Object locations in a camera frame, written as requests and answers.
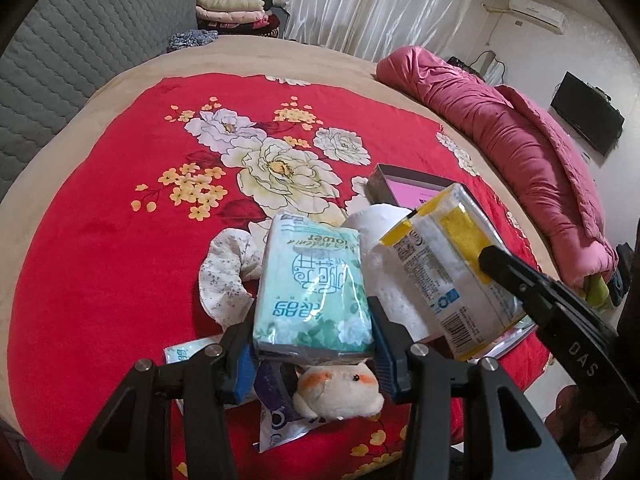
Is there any white air conditioner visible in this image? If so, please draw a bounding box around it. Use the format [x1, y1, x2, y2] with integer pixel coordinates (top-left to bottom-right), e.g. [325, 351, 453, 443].
[507, 0, 568, 36]

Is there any green tissue pack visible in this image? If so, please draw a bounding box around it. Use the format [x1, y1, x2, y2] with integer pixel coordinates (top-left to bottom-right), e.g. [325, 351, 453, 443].
[164, 337, 226, 401]
[252, 214, 376, 363]

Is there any green cloth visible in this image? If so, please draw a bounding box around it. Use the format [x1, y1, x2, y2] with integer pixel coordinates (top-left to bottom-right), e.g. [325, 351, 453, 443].
[585, 272, 608, 306]

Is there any beige bed sheet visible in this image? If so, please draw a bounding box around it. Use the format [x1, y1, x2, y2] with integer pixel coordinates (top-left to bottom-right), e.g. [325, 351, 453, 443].
[0, 35, 606, 461]

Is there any grey quilted headboard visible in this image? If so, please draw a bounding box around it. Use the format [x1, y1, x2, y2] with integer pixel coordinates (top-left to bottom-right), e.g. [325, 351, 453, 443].
[0, 0, 201, 201]

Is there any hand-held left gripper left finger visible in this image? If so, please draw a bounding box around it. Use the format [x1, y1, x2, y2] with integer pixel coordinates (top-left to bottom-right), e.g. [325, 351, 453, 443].
[62, 310, 261, 480]

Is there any red floral blanket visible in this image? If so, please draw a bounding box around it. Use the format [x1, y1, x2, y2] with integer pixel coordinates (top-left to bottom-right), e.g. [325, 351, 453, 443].
[7, 74, 551, 471]

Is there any white floral cloth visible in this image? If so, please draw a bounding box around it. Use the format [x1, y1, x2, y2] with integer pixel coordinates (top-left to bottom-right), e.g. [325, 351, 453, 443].
[199, 228, 271, 333]

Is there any blue knitted cloth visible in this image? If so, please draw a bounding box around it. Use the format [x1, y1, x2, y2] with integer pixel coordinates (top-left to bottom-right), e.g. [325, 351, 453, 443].
[166, 29, 221, 53]

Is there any white toilet paper roll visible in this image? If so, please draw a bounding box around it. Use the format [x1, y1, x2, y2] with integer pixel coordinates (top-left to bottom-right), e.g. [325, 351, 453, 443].
[345, 203, 451, 346]

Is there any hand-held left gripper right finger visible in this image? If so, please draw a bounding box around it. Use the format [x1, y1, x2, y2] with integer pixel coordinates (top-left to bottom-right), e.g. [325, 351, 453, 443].
[367, 296, 576, 480]

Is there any stack of folded clothes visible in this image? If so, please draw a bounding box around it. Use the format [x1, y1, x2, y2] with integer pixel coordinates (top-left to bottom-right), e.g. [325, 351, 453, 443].
[195, 0, 291, 38]

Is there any pink quilt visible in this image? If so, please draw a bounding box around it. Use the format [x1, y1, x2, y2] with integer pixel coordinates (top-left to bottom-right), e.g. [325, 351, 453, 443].
[375, 45, 621, 286]

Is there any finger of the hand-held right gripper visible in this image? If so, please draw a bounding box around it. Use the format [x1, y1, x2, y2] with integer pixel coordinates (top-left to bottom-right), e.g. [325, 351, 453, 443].
[478, 244, 567, 322]

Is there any yellow white wipes pack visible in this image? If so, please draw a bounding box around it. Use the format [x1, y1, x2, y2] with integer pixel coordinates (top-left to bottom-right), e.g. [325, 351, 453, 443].
[377, 182, 528, 361]

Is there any cream orange plush toy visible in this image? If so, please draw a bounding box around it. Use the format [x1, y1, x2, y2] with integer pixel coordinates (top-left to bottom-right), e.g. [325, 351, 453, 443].
[292, 360, 386, 421]

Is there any white curtain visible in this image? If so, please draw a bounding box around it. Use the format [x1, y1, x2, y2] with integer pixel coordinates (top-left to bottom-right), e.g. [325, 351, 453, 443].
[272, 0, 488, 68]

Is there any black television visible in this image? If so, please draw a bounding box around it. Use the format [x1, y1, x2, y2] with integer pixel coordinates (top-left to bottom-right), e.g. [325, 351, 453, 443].
[550, 71, 626, 158]

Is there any blue frog wipes pack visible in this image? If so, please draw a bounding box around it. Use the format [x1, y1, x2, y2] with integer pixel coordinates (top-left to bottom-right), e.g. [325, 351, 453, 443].
[252, 360, 326, 453]

